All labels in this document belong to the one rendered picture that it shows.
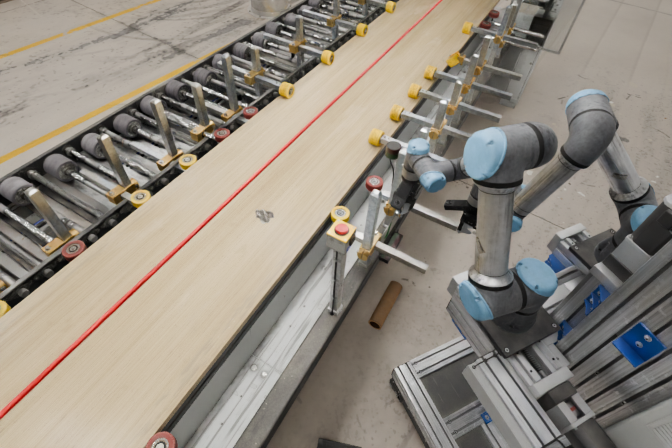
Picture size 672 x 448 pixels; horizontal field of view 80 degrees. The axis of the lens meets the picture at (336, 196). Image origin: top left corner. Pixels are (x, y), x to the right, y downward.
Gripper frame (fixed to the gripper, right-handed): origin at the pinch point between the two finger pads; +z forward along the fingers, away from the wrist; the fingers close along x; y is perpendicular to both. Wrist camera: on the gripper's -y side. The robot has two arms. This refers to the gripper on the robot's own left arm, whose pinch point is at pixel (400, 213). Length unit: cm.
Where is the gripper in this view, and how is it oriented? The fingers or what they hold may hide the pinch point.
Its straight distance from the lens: 163.5
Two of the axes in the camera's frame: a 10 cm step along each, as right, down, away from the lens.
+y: 5.1, -6.3, 5.9
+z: -0.4, 6.7, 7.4
